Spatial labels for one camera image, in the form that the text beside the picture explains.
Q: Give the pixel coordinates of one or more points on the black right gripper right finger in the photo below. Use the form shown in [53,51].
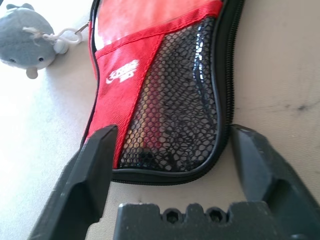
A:
[270,175]

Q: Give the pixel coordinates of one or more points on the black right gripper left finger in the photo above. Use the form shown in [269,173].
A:
[80,190]

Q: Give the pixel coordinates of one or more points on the red black paddle case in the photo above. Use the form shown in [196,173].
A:
[117,87]

